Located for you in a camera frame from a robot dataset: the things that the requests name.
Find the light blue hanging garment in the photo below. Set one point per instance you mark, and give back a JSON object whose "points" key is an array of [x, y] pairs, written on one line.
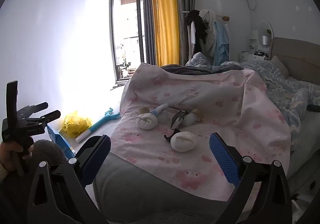
{"points": [[222, 44]]}

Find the beige headboard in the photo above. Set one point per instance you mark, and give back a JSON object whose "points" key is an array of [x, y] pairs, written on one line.
{"points": [[300, 59]]}

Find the tissue wad with cardboard tube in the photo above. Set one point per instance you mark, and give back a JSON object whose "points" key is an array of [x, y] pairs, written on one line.
{"points": [[191, 117]]}

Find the window with dark frame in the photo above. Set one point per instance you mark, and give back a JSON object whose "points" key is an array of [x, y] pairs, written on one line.
{"points": [[127, 31]]}

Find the clothes on hanging rack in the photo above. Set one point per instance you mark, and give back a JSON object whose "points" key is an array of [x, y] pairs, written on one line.
{"points": [[223, 17]]}

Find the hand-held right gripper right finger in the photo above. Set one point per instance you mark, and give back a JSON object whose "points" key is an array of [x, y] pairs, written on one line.
{"points": [[222, 156]]}

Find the black hanging garment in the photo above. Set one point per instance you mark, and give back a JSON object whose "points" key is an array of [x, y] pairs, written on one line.
{"points": [[198, 29]]}

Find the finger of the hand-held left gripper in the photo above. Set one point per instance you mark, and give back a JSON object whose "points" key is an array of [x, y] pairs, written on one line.
{"points": [[52, 115], [37, 107]]}

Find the blue patterned quilt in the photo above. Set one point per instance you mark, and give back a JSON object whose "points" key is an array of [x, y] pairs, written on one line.
{"points": [[282, 89]]}

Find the blue paper bag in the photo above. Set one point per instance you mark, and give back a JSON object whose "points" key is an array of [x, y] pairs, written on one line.
{"points": [[60, 143]]}

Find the white hanging garment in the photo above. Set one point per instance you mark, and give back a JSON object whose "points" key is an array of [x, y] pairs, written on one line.
{"points": [[212, 31]]}

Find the beige pillow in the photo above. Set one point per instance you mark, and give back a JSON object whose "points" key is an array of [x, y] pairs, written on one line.
{"points": [[280, 66]]}

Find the white dresser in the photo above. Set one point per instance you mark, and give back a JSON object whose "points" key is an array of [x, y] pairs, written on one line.
{"points": [[250, 55]]}

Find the yellow plastic bag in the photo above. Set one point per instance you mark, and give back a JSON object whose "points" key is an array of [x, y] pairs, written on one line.
{"points": [[73, 124]]}

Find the blue and white tube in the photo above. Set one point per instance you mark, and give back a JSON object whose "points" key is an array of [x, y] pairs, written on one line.
{"points": [[160, 109]]}

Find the blue and white lettered cloth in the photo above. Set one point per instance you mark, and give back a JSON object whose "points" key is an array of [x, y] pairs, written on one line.
{"points": [[198, 59]]}

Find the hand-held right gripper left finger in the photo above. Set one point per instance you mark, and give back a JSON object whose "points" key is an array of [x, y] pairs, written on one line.
{"points": [[98, 150]]}

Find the yellow curtain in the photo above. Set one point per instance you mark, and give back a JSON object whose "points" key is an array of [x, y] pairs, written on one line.
{"points": [[166, 19]]}

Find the person's left hand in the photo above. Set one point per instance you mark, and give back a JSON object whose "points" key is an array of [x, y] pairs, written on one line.
{"points": [[6, 155]]}

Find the white sock roll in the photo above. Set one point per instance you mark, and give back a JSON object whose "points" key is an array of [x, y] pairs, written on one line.
{"points": [[183, 141], [147, 121]]}

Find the pink printed bed sheet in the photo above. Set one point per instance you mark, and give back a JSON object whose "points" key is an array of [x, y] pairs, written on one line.
{"points": [[200, 94]]}

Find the small cardboard tube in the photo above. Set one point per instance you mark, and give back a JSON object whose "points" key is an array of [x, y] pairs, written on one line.
{"points": [[144, 110]]}

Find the dark grey blanket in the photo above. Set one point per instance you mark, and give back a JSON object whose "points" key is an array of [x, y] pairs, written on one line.
{"points": [[190, 69]]}

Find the teal and white toy stick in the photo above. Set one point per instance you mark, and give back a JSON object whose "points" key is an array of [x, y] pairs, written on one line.
{"points": [[102, 121]]}

